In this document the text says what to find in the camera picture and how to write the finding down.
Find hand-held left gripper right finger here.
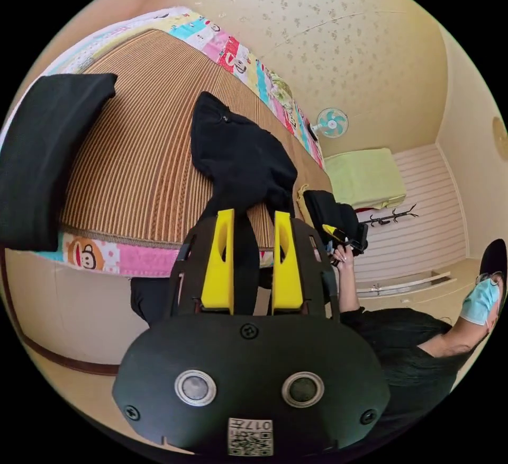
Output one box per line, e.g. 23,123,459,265
271,210,306,311

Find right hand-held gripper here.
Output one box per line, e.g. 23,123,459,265
304,190,360,240

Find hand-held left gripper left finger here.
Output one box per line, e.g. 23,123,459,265
200,209,235,311

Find black pants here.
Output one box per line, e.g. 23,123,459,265
130,91,299,326

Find person's right forearm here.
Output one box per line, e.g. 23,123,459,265
337,266,364,314

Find person's right hand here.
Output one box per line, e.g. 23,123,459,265
331,242,356,271

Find black coat rack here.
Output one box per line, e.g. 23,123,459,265
358,203,420,229

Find light green covered stand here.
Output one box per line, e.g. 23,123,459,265
323,147,408,211

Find white fan with teal blades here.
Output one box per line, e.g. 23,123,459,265
311,108,350,140

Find person's body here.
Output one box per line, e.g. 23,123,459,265
339,238,508,455

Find bed with woven mat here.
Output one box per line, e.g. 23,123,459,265
0,6,338,377

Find pile of clothes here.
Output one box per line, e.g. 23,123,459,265
0,73,119,253

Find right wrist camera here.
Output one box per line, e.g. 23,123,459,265
348,223,369,255

